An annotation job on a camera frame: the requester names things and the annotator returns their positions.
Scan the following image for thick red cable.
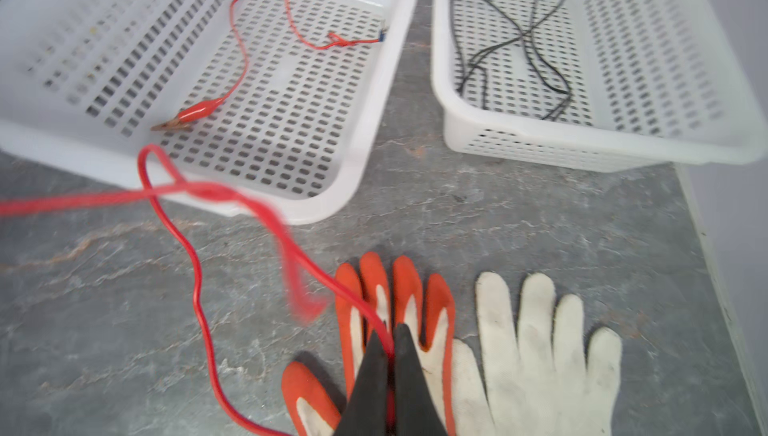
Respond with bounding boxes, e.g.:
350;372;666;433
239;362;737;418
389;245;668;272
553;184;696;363
0;144;397;436

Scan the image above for white plastic basket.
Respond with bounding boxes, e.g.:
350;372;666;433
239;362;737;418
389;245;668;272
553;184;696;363
431;0;767;173
1;0;417;225

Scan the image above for middle white plastic basket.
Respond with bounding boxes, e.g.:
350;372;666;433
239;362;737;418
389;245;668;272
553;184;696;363
1;0;417;225

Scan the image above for right white plastic basket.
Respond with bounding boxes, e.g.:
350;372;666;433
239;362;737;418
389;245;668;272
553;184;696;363
431;0;767;173

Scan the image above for orange coated work glove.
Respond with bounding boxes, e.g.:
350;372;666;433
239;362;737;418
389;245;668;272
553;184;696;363
281;252;456;435

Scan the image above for red clip lead cable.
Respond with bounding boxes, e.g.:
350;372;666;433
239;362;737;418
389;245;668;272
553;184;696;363
149;0;390;133

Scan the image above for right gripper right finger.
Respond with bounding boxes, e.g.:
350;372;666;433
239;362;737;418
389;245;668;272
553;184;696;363
394;323;447;436

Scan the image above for white yellow-cuffed work glove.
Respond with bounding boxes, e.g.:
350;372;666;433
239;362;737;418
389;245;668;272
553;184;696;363
452;272;623;435

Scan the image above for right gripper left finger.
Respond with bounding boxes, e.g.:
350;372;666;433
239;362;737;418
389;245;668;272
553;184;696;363
334;332;389;436

